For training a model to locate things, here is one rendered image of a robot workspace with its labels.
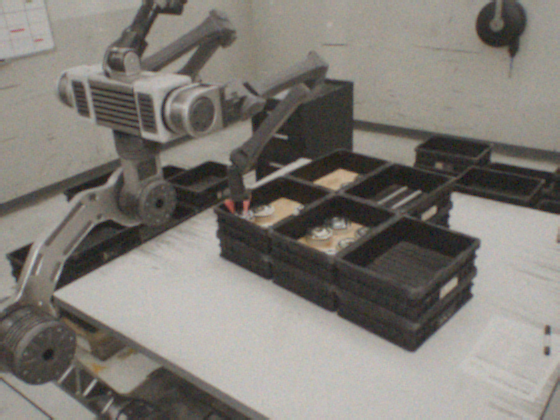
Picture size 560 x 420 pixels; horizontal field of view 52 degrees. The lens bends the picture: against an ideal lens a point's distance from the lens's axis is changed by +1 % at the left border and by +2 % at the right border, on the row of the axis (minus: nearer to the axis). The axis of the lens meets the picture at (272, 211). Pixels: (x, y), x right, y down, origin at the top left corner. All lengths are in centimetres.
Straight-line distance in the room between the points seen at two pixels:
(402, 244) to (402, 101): 358
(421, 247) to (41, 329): 126
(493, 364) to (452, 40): 381
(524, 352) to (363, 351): 47
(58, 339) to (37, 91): 333
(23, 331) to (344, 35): 464
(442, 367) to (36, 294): 118
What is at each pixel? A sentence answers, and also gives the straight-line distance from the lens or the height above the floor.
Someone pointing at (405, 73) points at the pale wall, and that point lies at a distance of 549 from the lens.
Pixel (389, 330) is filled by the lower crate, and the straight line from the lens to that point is 180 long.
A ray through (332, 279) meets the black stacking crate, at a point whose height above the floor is 84.
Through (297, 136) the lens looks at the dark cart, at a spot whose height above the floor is 67.
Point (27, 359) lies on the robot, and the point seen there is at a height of 91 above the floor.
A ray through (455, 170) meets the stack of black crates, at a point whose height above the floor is 50.
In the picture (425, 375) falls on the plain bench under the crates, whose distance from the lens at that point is 174.
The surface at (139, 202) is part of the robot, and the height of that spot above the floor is 116.
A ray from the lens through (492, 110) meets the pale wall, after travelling 526.
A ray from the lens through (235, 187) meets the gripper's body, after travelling 211.
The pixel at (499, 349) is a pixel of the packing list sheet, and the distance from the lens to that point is 187.
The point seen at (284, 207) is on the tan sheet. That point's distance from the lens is 234.
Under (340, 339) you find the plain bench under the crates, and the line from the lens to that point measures 183.
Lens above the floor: 187
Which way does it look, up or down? 27 degrees down
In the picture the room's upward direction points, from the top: 3 degrees counter-clockwise
